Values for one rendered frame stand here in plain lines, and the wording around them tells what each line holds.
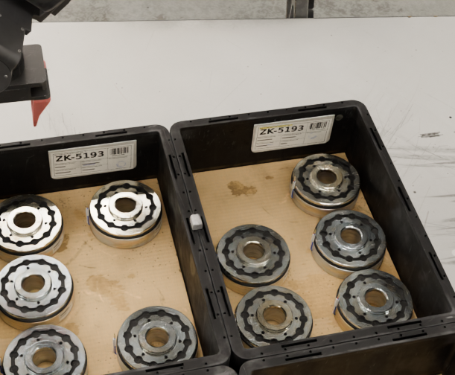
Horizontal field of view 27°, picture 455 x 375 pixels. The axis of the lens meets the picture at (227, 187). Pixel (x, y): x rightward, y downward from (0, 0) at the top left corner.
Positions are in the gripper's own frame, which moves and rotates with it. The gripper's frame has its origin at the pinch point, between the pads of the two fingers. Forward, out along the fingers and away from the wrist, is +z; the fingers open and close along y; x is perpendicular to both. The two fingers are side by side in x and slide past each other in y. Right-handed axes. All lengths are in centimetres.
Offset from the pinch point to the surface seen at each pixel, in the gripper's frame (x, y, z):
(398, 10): 135, 123, 111
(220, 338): -27.2, 21.5, 12.6
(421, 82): 34, 76, 38
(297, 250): -9.4, 37.5, 23.2
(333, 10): 138, 102, 111
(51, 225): -1.4, 3.7, 20.4
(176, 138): 5.9, 22.4, 13.5
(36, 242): -3.9, 1.3, 20.3
